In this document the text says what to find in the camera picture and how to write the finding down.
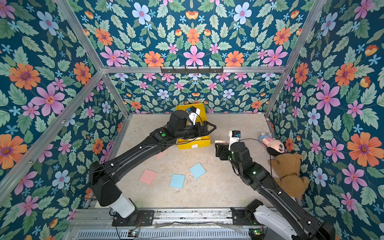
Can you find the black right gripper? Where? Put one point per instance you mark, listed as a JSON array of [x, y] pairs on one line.
[[221, 149]]

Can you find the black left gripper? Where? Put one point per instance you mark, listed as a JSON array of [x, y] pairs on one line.
[[202, 128]]

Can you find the yellow drawer cabinet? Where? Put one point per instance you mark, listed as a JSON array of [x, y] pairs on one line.
[[194, 143]]

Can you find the orange patterned sticky note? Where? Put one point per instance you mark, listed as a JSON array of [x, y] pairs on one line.
[[222, 142]]

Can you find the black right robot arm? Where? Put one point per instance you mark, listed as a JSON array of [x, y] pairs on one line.
[[291, 222]]

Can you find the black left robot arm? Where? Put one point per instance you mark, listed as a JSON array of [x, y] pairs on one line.
[[104, 177]]

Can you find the blue sticky note right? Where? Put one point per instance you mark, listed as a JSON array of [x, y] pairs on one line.
[[197, 170]]

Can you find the blue sticky note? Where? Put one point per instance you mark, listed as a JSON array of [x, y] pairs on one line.
[[197, 170], [177, 181]]

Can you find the blue sticky note left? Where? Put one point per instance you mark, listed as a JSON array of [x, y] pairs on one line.
[[177, 181]]

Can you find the pink sticky note upper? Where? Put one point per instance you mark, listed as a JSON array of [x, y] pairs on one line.
[[162, 154]]

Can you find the pink sticky note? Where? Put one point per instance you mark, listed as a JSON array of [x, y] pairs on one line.
[[148, 177], [162, 154]]

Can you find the pink sticky note lower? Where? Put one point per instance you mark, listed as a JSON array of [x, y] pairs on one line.
[[148, 177]]

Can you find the pink plush doll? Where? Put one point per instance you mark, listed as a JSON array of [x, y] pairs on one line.
[[274, 146]]

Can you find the brown teddy bear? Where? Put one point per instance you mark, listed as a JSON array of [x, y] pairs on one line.
[[287, 167]]

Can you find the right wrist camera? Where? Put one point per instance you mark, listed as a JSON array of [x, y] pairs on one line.
[[235, 137]]

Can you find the metal hook rail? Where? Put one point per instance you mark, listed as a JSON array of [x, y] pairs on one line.
[[192, 70]]

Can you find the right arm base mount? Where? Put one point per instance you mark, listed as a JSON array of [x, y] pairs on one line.
[[243, 216]]

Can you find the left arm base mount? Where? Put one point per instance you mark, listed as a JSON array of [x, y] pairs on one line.
[[141, 218]]

